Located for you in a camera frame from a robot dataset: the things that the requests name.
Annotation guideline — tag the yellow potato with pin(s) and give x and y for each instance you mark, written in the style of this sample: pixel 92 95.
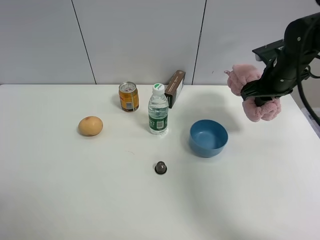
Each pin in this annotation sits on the yellow potato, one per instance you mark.
pixel 90 126

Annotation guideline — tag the orange drink can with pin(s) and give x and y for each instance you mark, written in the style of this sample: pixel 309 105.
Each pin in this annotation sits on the orange drink can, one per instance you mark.
pixel 129 97

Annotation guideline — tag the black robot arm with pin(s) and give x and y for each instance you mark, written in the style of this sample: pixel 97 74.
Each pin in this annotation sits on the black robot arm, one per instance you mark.
pixel 302 36

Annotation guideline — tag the clear water bottle green label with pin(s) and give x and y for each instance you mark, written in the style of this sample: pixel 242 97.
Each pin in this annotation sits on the clear water bottle green label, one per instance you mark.
pixel 158 110

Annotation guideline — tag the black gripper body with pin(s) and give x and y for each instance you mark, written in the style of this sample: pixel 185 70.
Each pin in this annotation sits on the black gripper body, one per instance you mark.
pixel 279 78

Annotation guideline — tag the blue plastic bowl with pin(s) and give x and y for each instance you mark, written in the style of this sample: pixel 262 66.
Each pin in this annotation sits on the blue plastic bowl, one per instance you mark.
pixel 207 138

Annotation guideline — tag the pink towel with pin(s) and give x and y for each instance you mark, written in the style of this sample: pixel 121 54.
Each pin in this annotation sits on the pink towel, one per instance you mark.
pixel 238 77

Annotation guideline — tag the small dark coffee capsule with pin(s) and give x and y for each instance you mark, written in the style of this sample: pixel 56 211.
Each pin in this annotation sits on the small dark coffee capsule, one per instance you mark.
pixel 160 168

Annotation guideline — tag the brown cardboard box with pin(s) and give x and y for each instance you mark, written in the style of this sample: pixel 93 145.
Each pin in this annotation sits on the brown cardboard box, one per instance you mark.
pixel 174 87

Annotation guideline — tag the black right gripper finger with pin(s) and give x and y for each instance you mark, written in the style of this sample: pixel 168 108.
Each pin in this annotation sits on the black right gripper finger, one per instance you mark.
pixel 260 101

